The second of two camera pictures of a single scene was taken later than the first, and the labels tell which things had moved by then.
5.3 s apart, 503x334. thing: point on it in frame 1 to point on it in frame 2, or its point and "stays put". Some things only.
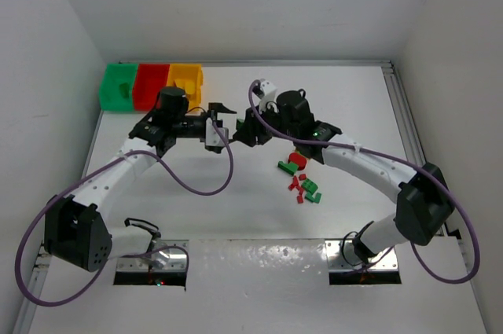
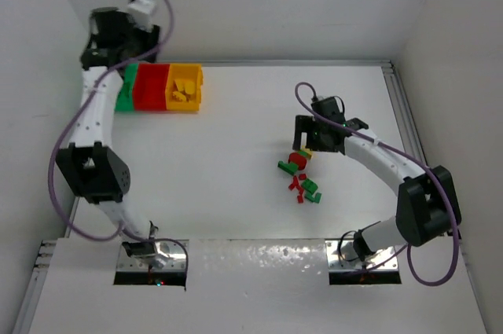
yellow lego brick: (181, 83) stays put
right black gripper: (251, 128) to (300, 130)
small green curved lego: (310, 186) stays put
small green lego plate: (316, 199) stays put
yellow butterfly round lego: (189, 87) stays put
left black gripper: (212, 119) to (147, 43)
